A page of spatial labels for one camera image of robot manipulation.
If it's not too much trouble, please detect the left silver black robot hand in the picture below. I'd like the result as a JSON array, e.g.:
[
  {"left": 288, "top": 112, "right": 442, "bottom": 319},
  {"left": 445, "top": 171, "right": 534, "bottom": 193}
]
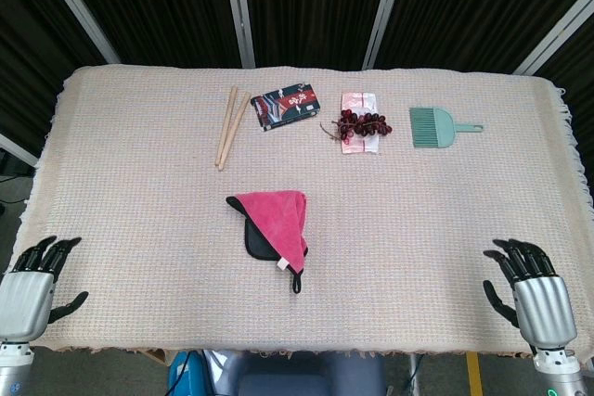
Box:
[{"left": 0, "top": 236, "right": 89, "bottom": 346}]

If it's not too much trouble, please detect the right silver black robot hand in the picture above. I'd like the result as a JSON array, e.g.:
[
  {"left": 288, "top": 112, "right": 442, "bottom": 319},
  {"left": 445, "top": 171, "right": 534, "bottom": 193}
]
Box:
[{"left": 482, "top": 237, "right": 579, "bottom": 356}]

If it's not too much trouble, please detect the pink cloth black trim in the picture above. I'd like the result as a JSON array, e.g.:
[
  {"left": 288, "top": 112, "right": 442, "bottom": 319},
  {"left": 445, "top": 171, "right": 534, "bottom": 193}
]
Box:
[{"left": 226, "top": 189, "right": 310, "bottom": 295}]

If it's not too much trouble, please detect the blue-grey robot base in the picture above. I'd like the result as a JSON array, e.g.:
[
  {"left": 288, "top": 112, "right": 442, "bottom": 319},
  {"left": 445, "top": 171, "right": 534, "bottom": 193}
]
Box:
[{"left": 203, "top": 349, "right": 389, "bottom": 396}]

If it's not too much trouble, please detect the beige textured table covering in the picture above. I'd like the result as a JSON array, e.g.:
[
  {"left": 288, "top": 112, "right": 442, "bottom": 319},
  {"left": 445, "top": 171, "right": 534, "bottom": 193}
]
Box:
[{"left": 0, "top": 64, "right": 594, "bottom": 364}]

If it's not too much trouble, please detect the metal table leg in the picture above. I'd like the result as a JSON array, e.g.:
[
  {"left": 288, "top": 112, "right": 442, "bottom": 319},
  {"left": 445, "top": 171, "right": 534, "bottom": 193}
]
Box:
[{"left": 407, "top": 352, "right": 421, "bottom": 396}]

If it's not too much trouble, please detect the blue plastic object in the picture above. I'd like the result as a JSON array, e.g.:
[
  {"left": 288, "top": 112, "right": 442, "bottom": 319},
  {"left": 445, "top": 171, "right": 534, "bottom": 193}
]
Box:
[{"left": 167, "top": 350, "right": 208, "bottom": 396}]

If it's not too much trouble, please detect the green hand brush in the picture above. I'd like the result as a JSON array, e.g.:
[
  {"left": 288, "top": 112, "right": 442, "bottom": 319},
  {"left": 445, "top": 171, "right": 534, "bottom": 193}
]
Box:
[{"left": 407, "top": 106, "right": 484, "bottom": 151}]

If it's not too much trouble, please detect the red grape bunch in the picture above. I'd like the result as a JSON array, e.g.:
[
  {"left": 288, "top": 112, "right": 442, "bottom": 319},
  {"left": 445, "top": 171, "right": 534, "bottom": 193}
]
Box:
[{"left": 318, "top": 109, "right": 394, "bottom": 142}]

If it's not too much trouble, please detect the pink white snack packet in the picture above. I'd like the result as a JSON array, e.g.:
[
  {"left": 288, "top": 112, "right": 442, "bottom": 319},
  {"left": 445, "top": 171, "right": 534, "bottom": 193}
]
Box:
[{"left": 340, "top": 91, "right": 382, "bottom": 156}]

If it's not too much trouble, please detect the dark printed card box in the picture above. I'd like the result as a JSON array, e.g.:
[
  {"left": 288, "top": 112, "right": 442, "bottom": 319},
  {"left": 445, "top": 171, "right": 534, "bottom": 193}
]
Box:
[{"left": 250, "top": 83, "right": 322, "bottom": 133}]

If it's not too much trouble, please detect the white partition post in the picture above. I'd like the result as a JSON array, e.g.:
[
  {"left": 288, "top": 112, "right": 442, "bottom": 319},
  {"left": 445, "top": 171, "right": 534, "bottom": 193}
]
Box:
[
  {"left": 220, "top": 0, "right": 256, "bottom": 69},
  {"left": 361, "top": 0, "right": 412, "bottom": 70},
  {"left": 0, "top": 132, "right": 39, "bottom": 169},
  {"left": 512, "top": 0, "right": 594, "bottom": 76},
  {"left": 30, "top": 0, "right": 122, "bottom": 66}
]

